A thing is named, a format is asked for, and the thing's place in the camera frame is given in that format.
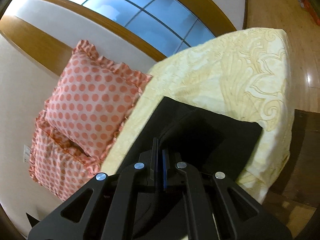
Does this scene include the black pants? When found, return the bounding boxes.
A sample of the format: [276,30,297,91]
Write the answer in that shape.
[117,96,263,240]

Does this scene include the lower pink polka-dot pillow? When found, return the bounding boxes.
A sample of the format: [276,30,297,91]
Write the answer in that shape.
[29,110,101,201]

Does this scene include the pink polka-dot pillow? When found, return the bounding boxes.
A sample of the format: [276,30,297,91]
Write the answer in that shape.
[29,110,101,201]
[45,40,152,160]

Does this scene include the upper pink polka-dot pillow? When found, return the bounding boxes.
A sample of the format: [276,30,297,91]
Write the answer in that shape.
[45,40,152,160]

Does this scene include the cream patterned bedspread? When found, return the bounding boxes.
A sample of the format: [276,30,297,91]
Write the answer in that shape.
[101,28,294,203]

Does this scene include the wooden headboard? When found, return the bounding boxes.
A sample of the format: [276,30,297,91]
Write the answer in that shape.
[1,15,72,75]

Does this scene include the wooden framed window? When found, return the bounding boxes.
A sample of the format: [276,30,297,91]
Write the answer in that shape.
[42,0,235,61]

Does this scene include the white wall outlet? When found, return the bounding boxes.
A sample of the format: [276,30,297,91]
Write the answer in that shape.
[23,145,31,163]

